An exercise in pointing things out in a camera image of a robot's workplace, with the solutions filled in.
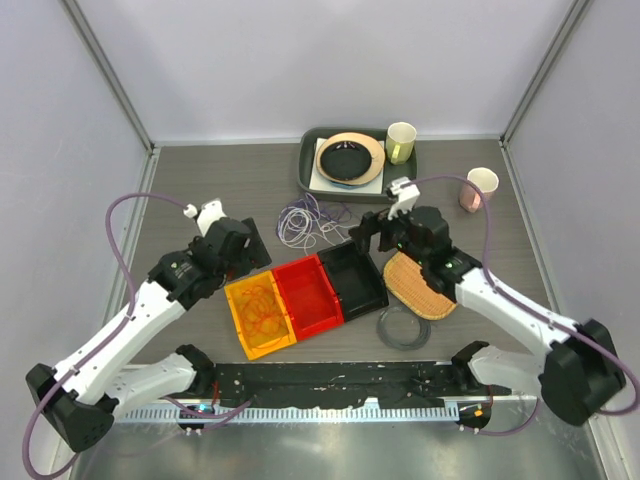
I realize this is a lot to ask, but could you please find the aluminium frame post right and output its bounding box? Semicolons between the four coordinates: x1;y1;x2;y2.
500;0;592;147

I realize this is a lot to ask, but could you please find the black plastic bin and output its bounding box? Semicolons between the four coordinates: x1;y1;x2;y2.
317;241;389;322

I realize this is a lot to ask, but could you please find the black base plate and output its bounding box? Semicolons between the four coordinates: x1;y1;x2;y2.
204;361;511;410

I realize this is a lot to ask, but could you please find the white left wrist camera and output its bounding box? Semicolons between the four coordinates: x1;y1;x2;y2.
183;198;226;236

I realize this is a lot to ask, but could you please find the purple cable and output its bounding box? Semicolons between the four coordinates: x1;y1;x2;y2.
284;192;356;231

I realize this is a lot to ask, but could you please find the pink mug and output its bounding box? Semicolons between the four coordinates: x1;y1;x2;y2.
459;167;500;213

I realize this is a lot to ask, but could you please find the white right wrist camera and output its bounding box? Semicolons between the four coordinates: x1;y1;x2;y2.
386;177;420;221

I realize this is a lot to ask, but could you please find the blue plate under plate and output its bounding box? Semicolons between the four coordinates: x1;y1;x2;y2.
328;180;366;190

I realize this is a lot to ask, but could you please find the woven orange basket tray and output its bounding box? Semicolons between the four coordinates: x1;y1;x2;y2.
383;252;456;321

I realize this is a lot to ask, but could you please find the aluminium frame post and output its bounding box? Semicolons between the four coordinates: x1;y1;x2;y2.
60;0;155;154
500;0;592;147

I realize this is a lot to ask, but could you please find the grey coiled cable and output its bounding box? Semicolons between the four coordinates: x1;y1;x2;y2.
375;305;433;352

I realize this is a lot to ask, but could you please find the orange cable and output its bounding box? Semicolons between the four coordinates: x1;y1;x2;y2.
234;284;296;349

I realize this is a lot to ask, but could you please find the yellow plastic bin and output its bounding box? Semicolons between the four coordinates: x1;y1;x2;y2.
224;271;297;361

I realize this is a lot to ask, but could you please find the aluminium front rail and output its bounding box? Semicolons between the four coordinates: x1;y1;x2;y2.
116;389;515;429

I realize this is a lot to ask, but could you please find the aluminium frame post left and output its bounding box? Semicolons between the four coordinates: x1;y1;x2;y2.
60;0;155;154

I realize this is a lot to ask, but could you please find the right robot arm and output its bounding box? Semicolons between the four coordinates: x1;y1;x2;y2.
349;206;627;426

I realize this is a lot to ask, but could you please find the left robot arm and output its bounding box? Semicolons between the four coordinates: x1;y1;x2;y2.
26;216;271;453

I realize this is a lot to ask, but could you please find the green mug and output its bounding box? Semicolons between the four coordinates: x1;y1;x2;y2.
385;122;417;165

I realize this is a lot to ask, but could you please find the dark green tray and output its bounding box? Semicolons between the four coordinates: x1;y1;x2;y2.
298;127;418;204

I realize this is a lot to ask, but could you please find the white cable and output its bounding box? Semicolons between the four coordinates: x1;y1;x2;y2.
276;194;351;252

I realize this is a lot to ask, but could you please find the tan rimmed black plate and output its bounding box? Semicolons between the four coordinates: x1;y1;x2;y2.
317;132;372;183

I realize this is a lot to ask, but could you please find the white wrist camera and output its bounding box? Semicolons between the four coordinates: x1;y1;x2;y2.
386;177;420;221
183;198;226;236

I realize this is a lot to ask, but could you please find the purple left arm hose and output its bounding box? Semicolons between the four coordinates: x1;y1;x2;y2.
22;192;251;479

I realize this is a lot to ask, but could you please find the white paper sheet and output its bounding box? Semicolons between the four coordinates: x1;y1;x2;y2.
308;132;385;195

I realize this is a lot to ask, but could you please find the red plastic bin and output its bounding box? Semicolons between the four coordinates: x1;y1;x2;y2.
272;254;344;342

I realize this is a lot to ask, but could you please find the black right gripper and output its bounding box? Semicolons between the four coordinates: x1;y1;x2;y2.
350;198;429;266

